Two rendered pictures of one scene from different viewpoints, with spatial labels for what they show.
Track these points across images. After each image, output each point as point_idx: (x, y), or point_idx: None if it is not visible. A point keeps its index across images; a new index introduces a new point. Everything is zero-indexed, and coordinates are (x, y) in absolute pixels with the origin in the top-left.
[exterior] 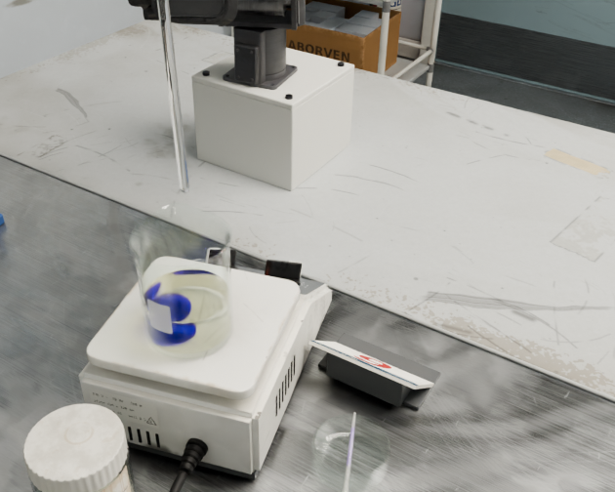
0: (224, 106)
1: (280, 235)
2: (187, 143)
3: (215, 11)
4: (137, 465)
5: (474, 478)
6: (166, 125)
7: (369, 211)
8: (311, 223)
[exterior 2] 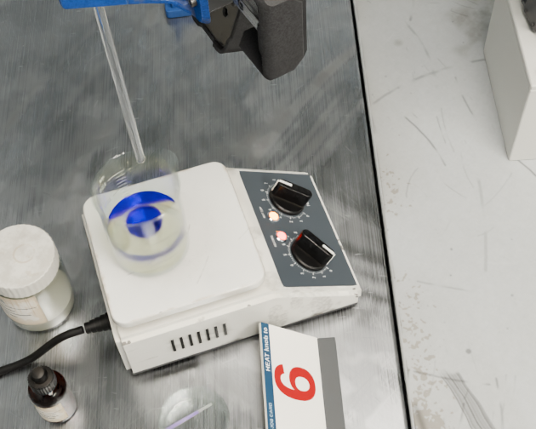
0: (505, 27)
1: (428, 200)
2: None
3: (222, 41)
4: (98, 292)
5: None
6: None
7: None
8: (473, 211)
